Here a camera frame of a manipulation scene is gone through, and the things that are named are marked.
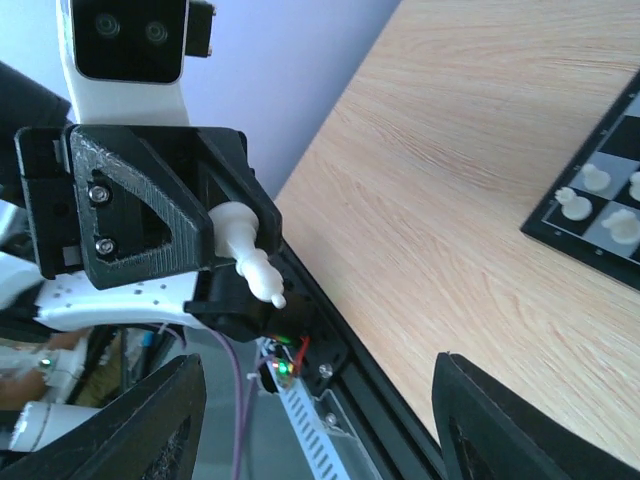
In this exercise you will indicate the white chess bishop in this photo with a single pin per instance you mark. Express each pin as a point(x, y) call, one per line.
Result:
point(235, 233)

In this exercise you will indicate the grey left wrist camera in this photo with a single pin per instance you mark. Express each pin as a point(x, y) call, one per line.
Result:
point(123, 60)

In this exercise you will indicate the light blue slotted cable duct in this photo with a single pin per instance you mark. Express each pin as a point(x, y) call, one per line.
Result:
point(327, 438)

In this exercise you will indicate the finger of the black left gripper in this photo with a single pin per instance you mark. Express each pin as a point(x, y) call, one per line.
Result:
point(223, 174)
point(140, 216)

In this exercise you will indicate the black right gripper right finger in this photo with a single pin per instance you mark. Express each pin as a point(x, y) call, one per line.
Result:
point(486, 431)

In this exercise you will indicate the black and silver chessboard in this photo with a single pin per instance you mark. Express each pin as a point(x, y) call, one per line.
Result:
point(613, 146)

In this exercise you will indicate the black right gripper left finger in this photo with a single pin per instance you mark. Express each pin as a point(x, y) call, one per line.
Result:
point(152, 431)

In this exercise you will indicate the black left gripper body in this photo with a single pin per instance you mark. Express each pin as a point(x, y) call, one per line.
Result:
point(48, 186)

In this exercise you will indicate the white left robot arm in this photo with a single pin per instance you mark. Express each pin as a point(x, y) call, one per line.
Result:
point(69, 304)

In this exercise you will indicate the white chess piece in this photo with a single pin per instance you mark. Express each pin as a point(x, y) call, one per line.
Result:
point(573, 206)
point(623, 226)
point(634, 186)
point(594, 179)

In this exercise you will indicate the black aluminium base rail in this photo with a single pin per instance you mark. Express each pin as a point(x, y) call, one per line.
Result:
point(374, 430)

